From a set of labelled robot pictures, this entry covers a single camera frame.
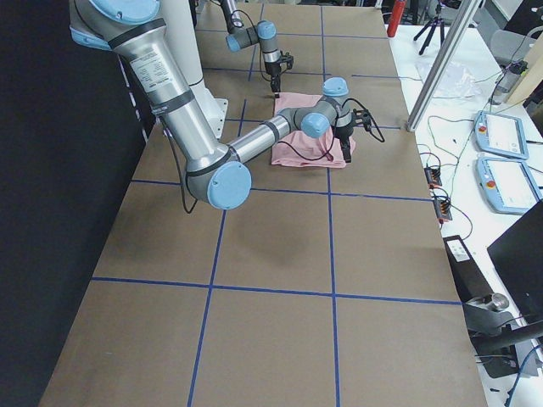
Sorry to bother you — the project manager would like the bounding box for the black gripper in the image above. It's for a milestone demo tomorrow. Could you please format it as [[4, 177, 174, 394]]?
[[334, 125, 354, 164], [265, 60, 282, 98]]

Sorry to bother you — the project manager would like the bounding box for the pink snoopy t-shirt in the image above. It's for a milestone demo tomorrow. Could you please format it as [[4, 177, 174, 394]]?
[[271, 92, 346, 169]]

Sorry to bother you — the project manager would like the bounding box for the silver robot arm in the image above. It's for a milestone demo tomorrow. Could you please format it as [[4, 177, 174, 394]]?
[[218, 1, 294, 98], [69, 1, 355, 209]]

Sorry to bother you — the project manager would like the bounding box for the upper orange terminal block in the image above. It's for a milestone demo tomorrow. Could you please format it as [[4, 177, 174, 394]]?
[[424, 166, 442, 188]]

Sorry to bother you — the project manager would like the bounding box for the orange terminal block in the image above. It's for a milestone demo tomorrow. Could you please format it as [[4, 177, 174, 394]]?
[[424, 166, 442, 188], [434, 196, 452, 224]]

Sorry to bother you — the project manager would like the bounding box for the lower orange terminal block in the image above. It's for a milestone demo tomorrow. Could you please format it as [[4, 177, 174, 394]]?
[[434, 196, 452, 224]]

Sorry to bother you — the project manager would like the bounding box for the clear plastic bag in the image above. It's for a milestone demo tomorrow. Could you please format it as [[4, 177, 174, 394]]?
[[434, 62, 481, 99]]

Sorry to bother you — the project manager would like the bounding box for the red fire extinguisher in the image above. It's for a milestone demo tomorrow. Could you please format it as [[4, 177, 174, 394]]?
[[387, 0, 406, 38]]

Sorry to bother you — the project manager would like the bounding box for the upper blue teach pendant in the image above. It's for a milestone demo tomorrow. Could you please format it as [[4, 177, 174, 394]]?
[[473, 110, 529, 160]]

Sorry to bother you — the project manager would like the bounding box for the blue teach pendant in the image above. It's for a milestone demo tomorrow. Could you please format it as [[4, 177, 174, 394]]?
[[473, 110, 529, 160], [476, 158, 542, 215]]

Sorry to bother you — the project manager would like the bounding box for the lower blue teach pendant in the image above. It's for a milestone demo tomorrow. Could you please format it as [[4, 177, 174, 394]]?
[[476, 158, 542, 215]]

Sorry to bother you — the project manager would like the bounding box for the clear water bottle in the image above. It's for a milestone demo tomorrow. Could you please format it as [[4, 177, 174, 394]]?
[[490, 59, 528, 105]]

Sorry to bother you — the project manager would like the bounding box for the black power supply box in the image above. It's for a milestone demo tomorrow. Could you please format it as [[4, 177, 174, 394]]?
[[443, 235, 493, 303]]

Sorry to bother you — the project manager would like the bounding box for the black monitor corner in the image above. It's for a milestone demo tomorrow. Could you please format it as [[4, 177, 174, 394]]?
[[487, 203, 543, 322]]

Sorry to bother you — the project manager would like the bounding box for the black clamp with metal knob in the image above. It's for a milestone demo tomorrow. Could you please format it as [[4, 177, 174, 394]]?
[[462, 292, 543, 381]]

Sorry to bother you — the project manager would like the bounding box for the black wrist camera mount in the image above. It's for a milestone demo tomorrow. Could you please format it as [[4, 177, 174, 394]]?
[[277, 51, 294, 72], [351, 109, 372, 132]]

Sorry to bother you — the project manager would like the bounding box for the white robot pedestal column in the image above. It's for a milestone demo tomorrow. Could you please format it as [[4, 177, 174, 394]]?
[[169, 0, 228, 140]]

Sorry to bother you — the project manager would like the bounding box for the black camera tripod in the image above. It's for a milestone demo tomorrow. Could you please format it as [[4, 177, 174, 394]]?
[[413, 1, 445, 55]]

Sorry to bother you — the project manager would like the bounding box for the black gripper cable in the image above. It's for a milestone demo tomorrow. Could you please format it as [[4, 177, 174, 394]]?
[[160, 98, 386, 215]]

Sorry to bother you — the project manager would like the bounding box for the aluminium frame post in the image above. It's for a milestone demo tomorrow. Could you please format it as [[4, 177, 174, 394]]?
[[406, 0, 480, 132]]

